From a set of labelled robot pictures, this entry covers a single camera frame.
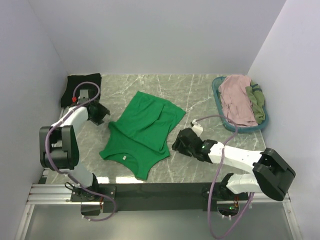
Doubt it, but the black folded tank top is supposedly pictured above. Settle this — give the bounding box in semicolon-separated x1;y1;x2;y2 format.
60;73;102;108

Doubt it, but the pink tank top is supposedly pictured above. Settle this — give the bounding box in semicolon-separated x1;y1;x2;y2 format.
218;74;258;127

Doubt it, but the aluminium frame rail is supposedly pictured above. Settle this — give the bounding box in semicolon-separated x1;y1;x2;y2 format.
26;184;291;205

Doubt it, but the teal plastic basket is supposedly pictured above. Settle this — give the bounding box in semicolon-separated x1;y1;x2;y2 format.
211;76;269;134

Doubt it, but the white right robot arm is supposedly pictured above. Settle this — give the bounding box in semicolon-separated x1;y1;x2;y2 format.
172;128;296;202

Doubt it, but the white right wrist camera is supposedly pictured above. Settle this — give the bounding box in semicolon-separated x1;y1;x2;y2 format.
190;119;203;137

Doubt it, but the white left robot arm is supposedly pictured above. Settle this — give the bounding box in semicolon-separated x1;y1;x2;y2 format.
39;89;110;201

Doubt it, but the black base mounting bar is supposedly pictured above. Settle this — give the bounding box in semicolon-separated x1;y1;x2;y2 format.
70;182;248;216

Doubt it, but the olive green tank top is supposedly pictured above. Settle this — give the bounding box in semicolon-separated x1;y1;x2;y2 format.
245;80;266;125

